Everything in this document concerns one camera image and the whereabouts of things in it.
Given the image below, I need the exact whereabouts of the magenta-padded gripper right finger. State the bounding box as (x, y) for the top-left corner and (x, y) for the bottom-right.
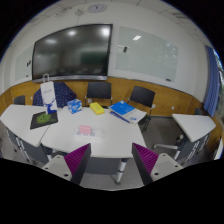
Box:
(131, 142), (184, 186)

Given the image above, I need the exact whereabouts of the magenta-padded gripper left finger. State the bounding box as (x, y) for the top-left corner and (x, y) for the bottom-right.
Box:
(41, 143), (92, 186)

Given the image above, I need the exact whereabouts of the pink charger block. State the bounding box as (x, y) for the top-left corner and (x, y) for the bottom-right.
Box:
(78, 125), (93, 136)

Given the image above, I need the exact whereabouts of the black mouse pad green print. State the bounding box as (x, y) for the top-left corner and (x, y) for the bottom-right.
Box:
(29, 110), (59, 130)

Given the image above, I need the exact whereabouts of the blue tissue box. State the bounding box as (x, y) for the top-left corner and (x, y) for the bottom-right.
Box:
(66, 98), (83, 115)

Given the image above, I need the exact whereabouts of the yellow sticky note block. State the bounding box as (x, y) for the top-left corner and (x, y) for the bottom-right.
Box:
(89, 101), (106, 116)

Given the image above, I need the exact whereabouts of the blue and white book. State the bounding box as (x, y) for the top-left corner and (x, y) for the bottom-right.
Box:
(108, 100), (148, 125)

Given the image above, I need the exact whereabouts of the white side table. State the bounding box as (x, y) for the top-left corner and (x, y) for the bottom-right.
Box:
(153, 113), (217, 164)

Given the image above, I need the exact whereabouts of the black office chair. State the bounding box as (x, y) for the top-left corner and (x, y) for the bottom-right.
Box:
(128, 85), (157, 131)
(84, 81), (113, 108)
(13, 95), (27, 106)

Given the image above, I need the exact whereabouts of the dark blue dotted bag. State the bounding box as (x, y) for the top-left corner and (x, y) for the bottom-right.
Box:
(32, 81), (78, 108)

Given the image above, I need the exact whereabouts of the white paper bag blue deer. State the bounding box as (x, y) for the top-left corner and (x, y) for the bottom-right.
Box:
(40, 73), (58, 115)

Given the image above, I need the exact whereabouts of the blue curtain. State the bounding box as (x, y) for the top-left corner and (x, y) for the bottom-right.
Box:
(203, 44), (222, 118)

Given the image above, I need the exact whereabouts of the glass whiteboard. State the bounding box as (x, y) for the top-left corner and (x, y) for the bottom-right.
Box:
(115, 25), (179, 83)

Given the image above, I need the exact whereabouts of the large black wall display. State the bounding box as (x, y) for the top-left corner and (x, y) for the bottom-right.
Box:
(31, 23), (114, 83)

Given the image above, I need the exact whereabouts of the small white wall board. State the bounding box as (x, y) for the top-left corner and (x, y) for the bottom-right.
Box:
(14, 44), (35, 83)

